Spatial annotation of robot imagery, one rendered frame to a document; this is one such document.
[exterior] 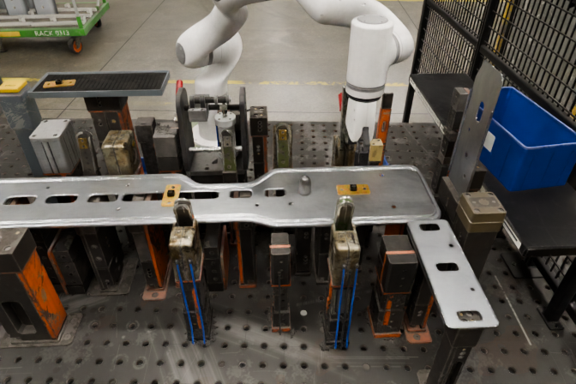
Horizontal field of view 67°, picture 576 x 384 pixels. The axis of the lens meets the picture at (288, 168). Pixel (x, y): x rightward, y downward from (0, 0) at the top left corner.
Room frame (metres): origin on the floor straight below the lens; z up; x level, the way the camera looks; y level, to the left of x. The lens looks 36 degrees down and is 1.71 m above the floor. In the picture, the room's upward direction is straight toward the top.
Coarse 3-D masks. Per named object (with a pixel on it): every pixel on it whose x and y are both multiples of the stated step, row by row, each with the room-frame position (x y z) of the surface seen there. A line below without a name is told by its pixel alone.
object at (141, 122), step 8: (136, 120) 1.06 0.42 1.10; (144, 120) 1.06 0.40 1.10; (152, 120) 1.06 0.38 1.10; (136, 128) 1.04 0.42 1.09; (144, 128) 1.04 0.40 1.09; (152, 128) 1.04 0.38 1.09; (136, 136) 1.04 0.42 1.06; (144, 136) 1.04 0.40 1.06; (152, 136) 1.04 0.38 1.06; (144, 144) 1.04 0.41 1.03; (152, 144) 1.04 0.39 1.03; (144, 152) 1.04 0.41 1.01; (152, 152) 1.04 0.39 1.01; (144, 160) 1.04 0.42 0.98; (152, 160) 1.04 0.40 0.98; (152, 168) 1.04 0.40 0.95
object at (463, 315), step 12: (468, 312) 0.52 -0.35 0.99; (444, 336) 0.52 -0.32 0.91; (456, 336) 0.48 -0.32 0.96; (468, 336) 0.48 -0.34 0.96; (480, 336) 0.48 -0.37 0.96; (444, 348) 0.50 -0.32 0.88; (456, 348) 0.48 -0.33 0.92; (468, 348) 0.48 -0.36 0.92; (444, 360) 0.49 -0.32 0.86; (456, 360) 0.48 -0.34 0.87; (420, 372) 0.55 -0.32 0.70; (432, 372) 0.51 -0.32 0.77; (444, 372) 0.48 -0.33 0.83; (456, 372) 0.49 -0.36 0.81
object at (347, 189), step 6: (336, 186) 0.89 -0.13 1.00; (342, 186) 0.89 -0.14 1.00; (348, 186) 0.89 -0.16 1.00; (360, 186) 0.89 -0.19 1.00; (366, 186) 0.89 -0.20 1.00; (342, 192) 0.86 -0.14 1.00; (348, 192) 0.86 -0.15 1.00; (354, 192) 0.86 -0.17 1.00; (360, 192) 0.86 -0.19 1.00; (366, 192) 0.86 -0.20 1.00
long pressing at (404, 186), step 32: (0, 192) 0.86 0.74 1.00; (32, 192) 0.86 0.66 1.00; (64, 192) 0.86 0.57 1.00; (96, 192) 0.86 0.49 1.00; (128, 192) 0.86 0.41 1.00; (160, 192) 0.87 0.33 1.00; (192, 192) 0.87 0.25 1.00; (224, 192) 0.87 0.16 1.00; (256, 192) 0.87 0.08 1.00; (288, 192) 0.87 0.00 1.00; (320, 192) 0.87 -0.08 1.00; (384, 192) 0.87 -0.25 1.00; (416, 192) 0.87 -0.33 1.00; (0, 224) 0.75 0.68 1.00; (32, 224) 0.75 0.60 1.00; (64, 224) 0.75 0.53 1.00; (96, 224) 0.75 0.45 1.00; (128, 224) 0.75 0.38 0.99; (160, 224) 0.76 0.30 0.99; (288, 224) 0.75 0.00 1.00; (320, 224) 0.75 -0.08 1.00; (384, 224) 0.76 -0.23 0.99
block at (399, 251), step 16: (384, 240) 0.72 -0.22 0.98; (400, 240) 0.72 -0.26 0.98; (384, 256) 0.69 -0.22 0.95; (400, 256) 0.67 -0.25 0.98; (416, 256) 0.67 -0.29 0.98; (384, 272) 0.67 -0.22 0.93; (400, 272) 0.65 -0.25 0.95; (384, 288) 0.65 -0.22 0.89; (400, 288) 0.65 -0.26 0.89; (384, 304) 0.66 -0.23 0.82; (400, 304) 0.66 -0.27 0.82; (368, 320) 0.70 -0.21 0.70; (384, 320) 0.65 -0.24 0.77; (400, 320) 0.65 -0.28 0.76; (384, 336) 0.65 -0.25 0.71
